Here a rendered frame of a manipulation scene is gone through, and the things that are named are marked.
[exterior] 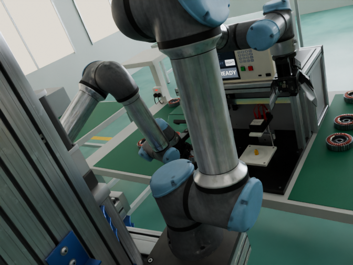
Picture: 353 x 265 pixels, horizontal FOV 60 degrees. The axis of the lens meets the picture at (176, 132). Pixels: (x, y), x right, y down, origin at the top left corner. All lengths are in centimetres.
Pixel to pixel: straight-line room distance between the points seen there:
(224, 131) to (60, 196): 35
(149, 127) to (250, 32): 54
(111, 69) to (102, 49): 581
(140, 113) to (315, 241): 145
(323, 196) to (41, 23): 564
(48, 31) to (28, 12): 44
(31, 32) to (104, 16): 172
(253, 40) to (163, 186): 45
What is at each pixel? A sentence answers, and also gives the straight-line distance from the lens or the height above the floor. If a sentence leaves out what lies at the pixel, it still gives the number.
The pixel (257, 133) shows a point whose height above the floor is 88.
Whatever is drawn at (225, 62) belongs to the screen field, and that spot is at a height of 122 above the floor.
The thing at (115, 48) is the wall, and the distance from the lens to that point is 716.
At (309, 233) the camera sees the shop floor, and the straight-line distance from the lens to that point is 222.
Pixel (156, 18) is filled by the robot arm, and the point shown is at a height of 161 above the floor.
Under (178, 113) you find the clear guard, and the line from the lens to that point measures 154.
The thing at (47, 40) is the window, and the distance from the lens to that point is 625.
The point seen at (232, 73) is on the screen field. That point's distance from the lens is 155.
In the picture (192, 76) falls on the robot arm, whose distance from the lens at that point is 54.
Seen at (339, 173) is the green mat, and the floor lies 75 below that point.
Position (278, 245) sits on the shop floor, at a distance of 218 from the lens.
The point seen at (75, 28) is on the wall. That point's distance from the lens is 663.
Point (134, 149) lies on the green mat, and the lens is 208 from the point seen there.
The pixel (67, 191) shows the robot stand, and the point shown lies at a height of 135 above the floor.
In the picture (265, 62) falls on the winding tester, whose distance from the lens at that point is 146.
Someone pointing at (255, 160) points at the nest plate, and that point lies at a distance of 153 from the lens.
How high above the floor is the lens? 165
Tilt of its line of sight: 26 degrees down
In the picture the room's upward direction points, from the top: 20 degrees counter-clockwise
